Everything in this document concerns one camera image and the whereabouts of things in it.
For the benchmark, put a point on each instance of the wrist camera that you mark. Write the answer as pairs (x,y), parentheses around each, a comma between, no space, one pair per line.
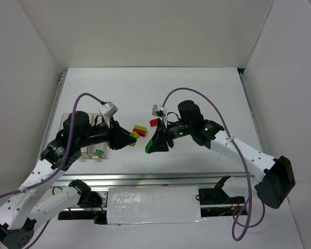
(159,111)
(108,109)

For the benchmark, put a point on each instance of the lime lego block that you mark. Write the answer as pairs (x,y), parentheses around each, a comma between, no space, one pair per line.
(135,135)

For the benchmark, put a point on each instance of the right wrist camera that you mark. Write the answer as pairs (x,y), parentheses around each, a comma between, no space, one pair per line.
(159,111)

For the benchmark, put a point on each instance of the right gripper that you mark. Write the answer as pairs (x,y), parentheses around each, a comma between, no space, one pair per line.
(166,135)

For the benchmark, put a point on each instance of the clear container left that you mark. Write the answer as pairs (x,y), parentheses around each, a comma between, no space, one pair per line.
(64,119)

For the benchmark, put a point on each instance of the clear container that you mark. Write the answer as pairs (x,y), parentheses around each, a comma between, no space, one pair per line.
(84,154)
(97,120)
(64,119)

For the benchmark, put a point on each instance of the red and lime lego stack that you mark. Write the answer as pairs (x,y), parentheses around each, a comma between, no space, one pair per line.
(140,130)

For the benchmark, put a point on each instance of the clear container right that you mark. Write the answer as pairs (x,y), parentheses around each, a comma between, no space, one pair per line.
(97,120)

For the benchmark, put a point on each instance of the small green lego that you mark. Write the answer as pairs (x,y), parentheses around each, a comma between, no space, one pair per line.
(98,153)

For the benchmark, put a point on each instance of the clear container middle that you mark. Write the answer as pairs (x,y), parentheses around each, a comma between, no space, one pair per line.
(84,154)

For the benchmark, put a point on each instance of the aluminium rail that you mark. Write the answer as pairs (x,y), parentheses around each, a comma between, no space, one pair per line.
(142,180)

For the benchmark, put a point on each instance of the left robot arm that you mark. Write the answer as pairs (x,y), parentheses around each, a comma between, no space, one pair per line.
(23,213)

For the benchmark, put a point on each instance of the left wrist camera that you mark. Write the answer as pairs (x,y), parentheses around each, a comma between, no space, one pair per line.
(108,109)

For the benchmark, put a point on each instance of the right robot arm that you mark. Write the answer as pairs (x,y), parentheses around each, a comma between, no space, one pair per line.
(275,175)

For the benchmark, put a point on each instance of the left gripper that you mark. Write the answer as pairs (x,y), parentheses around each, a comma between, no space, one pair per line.
(113,136)

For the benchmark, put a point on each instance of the red curved lego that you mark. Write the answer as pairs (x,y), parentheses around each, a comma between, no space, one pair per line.
(153,122)

